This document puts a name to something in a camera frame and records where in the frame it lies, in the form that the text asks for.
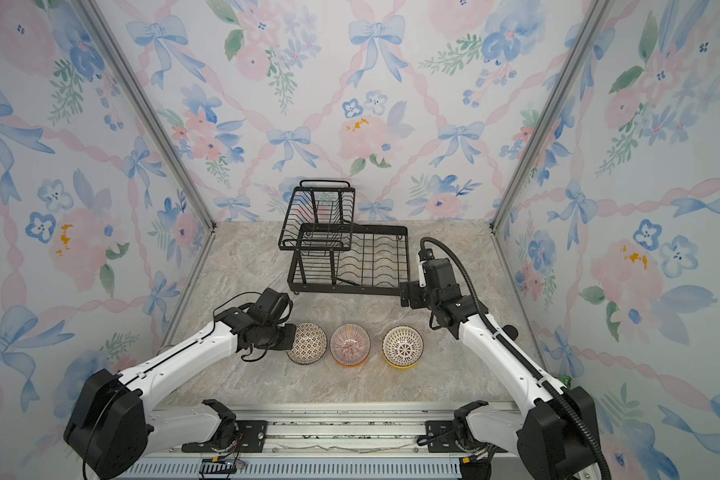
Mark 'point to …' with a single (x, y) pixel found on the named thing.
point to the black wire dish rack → (333, 255)
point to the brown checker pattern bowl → (309, 344)
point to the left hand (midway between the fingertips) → (293, 337)
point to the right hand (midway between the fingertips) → (417, 283)
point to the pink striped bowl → (350, 345)
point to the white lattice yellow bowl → (402, 346)
